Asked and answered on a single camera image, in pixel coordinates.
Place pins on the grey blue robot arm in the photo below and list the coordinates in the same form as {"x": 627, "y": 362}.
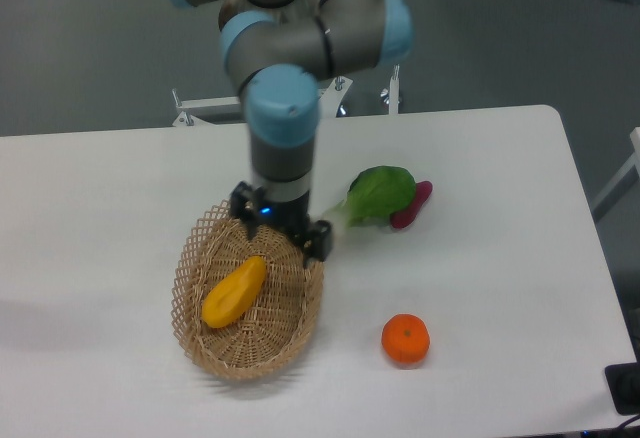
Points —
{"x": 275, "y": 54}

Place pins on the white metal base frame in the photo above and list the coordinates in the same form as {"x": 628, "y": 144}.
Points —
{"x": 332, "y": 103}

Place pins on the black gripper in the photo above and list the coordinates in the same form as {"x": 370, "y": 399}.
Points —
{"x": 253, "y": 208}

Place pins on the red purple sweet potato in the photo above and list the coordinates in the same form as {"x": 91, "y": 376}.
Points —
{"x": 404, "y": 218}

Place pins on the white furniture at right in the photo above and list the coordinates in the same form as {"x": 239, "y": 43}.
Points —
{"x": 619, "y": 184}

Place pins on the woven wicker basket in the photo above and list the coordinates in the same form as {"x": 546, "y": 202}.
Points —
{"x": 281, "y": 319}

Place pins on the orange tangerine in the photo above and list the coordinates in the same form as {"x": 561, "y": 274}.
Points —
{"x": 405, "y": 339}

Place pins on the green bok choy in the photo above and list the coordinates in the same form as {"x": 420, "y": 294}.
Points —
{"x": 374, "y": 195}

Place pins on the yellow mango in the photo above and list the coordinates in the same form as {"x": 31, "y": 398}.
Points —
{"x": 235, "y": 294}

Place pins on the black device at edge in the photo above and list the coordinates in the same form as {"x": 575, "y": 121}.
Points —
{"x": 623, "y": 384}

